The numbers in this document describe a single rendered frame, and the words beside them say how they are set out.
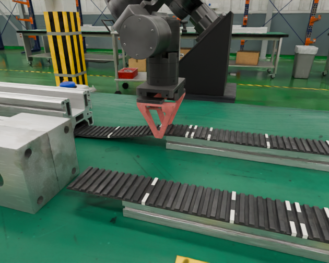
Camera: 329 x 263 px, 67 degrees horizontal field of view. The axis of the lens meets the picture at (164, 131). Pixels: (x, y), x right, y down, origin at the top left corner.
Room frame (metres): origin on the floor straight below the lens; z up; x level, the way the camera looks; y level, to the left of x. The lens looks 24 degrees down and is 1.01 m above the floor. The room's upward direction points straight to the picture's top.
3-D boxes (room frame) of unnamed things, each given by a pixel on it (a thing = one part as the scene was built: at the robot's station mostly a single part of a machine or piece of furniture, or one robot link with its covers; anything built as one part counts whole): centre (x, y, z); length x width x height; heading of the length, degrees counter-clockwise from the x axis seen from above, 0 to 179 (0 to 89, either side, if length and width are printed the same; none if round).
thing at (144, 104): (0.44, 0.01, 0.85); 0.07 x 0.07 x 0.09; 74
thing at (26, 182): (0.32, 0.19, 0.83); 0.12 x 0.09 x 0.10; 163
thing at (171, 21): (0.44, 0.01, 0.98); 0.07 x 0.06 x 0.07; 161
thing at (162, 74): (0.45, 0.00, 0.92); 0.10 x 0.07 x 0.07; 164
